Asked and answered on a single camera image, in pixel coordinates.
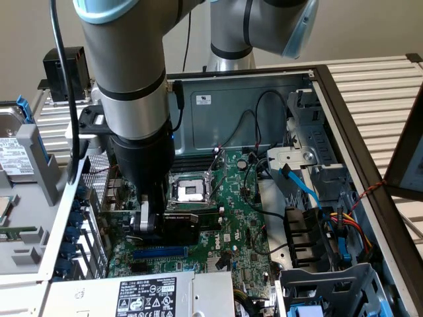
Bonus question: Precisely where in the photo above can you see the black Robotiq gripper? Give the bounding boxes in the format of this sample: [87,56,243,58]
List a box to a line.
[110,130,176,212]

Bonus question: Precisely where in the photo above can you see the black RAM slot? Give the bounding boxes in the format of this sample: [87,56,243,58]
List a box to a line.
[173,154,219,165]
[166,206,221,216]
[170,162,215,174]

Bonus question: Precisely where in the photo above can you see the CPU socket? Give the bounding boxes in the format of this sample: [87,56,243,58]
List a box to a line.
[167,173,215,209]

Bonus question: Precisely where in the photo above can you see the thin metal locking lever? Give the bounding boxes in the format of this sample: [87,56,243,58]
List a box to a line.
[167,199,213,209]

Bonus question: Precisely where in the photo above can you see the green RAM stick in slot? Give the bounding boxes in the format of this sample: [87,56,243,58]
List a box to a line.
[197,211,223,232]

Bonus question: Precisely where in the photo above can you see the blue expansion slot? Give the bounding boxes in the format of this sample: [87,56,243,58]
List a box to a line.
[133,246,190,261]

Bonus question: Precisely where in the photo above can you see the green Dell motherboard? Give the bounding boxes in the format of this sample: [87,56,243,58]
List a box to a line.
[105,147,282,301]

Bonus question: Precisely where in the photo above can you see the open grey PC case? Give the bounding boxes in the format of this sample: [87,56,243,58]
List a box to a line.
[0,64,423,317]

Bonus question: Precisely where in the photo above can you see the grey printed parts rack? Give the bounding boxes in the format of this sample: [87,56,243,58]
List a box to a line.
[0,123,64,277]

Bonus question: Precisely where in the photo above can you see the black plastic box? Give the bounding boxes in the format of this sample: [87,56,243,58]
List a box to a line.
[42,46,89,104]

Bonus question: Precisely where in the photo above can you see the silver hard disk blue carrier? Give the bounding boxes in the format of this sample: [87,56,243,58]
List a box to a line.
[0,94,46,184]

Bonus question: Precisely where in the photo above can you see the grey power supply with label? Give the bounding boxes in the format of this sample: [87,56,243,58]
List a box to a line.
[42,271,236,317]

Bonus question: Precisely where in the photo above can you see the CPU chip silver lid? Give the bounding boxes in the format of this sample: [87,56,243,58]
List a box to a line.
[0,195,20,229]

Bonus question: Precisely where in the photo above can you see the metal disk bay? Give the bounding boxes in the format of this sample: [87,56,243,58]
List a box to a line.
[266,88,351,186]

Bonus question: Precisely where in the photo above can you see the grey drive cage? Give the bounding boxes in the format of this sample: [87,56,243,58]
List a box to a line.
[276,262,397,317]

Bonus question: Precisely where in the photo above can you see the dark framed panel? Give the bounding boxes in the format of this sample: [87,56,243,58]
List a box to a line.
[385,71,423,201]

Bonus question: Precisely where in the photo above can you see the black table corner cap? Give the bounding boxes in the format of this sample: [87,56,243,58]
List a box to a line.
[405,52,423,67]

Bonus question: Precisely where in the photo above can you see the red black twisted wire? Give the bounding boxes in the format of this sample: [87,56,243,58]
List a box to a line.
[350,180,387,212]
[89,164,119,175]

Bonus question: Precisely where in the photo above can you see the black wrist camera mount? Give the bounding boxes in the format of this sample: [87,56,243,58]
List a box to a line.
[78,105,114,136]

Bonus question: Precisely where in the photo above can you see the black plug with cable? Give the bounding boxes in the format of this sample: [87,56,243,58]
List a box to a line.
[167,80,185,133]

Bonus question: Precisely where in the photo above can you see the thin black wire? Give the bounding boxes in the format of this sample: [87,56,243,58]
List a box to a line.
[219,110,262,149]
[254,88,289,148]

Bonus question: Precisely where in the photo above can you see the grey square rack post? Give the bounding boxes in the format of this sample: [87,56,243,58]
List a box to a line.
[16,124,62,206]

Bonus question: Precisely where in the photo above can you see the thick black camera cable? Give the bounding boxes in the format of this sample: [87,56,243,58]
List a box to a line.
[48,0,87,186]

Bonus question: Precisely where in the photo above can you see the blue flat wire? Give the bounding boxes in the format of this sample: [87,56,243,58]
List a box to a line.
[279,166,334,232]

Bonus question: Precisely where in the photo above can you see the black yellow braided cable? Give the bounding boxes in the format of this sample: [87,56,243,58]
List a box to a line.
[233,287,265,313]

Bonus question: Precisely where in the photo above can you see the yellow red power wires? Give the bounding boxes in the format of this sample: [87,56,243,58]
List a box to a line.
[322,211,374,262]

